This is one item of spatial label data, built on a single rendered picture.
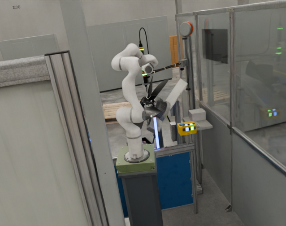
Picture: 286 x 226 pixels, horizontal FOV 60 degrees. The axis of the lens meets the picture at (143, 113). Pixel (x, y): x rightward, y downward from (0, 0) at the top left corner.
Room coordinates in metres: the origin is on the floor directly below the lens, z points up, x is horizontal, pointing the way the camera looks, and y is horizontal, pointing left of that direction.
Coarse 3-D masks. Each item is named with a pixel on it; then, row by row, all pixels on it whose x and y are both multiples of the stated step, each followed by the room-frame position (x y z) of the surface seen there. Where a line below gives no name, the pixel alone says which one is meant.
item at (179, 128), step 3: (186, 123) 2.17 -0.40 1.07; (189, 123) 2.17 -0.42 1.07; (180, 126) 2.12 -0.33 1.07; (183, 126) 2.11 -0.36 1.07; (186, 126) 2.11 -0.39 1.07; (189, 126) 2.12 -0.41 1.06; (192, 126) 2.12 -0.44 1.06; (180, 129) 2.11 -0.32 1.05; (195, 129) 2.12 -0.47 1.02; (180, 132) 2.11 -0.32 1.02; (183, 132) 2.11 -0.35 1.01; (186, 132) 2.11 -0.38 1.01; (189, 132) 2.12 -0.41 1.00; (192, 132) 2.12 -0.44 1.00; (195, 132) 2.12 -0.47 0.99
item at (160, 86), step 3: (162, 81) 2.44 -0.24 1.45; (165, 81) 2.54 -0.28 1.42; (159, 84) 2.41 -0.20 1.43; (162, 84) 2.53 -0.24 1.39; (165, 84) 2.59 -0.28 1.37; (156, 87) 2.46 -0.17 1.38; (159, 87) 2.52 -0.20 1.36; (162, 87) 2.58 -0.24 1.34; (156, 90) 2.53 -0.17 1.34; (159, 90) 2.57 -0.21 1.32; (153, 93) 2.53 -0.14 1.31; (156, 93) 2.57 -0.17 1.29
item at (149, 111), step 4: (144, 108) 2.45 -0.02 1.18; (148, 108) 2.43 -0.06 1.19; (152, 108) 2.41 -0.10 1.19; (148, 112) 2.34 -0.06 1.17; (152, 112) 2.32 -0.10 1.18; (156, 112) 2.29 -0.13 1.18; (160, 112) 2.26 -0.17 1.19; (148, 116) 2.28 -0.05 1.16; (152, 116) 2.24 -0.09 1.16; (144, 120) 2.25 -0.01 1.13
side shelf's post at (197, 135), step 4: (196, 136) 2.64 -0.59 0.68; (196, 140) 2.64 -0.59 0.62; (196, 144) 2.65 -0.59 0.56; (196, 148) 2.66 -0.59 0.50; (196, 152) 2.67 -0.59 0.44; (200, 156) 2.64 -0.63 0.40; (200, 160) 2.64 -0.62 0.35; (200, 164) 2.64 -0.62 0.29; (200, 168) 2.64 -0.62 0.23; (200, 172) 2.64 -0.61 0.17; (200, 176) 2.64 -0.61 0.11; (200, 180) 2.65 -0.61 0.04
